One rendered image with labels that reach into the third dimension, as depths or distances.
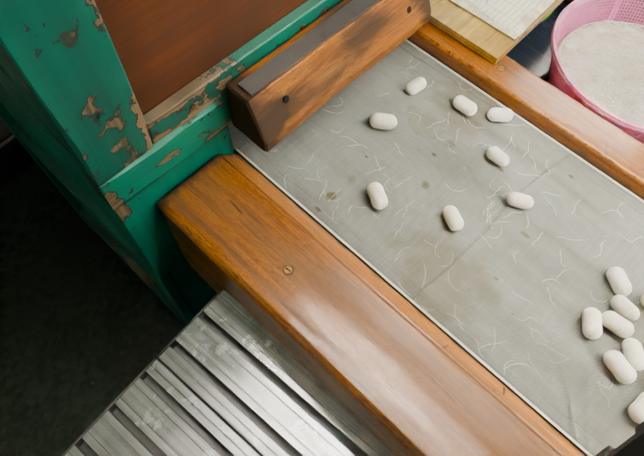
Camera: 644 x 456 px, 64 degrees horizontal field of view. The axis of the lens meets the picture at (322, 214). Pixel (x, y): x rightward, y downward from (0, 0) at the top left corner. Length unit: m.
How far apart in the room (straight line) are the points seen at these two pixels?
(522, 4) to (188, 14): 0.50
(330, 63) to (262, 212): 0.18
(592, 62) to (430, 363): 0.52
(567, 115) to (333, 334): 0.41
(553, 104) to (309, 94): 0.32
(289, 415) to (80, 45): 0.42
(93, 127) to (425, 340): 0.37
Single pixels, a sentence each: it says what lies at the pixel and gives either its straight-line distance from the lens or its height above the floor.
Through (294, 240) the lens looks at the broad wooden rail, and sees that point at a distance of 0.56.
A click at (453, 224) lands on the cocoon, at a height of 0.76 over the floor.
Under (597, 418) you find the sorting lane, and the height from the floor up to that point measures 0.74.
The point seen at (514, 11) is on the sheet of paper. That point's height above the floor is 0.78.
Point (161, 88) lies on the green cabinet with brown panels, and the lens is 0.53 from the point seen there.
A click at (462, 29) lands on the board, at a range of 0.77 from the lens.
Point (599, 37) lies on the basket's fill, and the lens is 0.92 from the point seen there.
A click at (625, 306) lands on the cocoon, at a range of 0.65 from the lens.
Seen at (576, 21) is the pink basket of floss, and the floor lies 0.74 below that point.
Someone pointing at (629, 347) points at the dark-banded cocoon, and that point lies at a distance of 0.63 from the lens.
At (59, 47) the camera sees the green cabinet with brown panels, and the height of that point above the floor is 1.00.
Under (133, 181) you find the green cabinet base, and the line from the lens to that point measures 0.56.
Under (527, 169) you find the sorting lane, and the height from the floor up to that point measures 0.74.
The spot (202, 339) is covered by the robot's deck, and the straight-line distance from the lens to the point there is 0.63.
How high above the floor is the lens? 1.28
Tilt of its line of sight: 63 degrees down
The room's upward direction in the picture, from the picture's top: 5 degrees clockwise
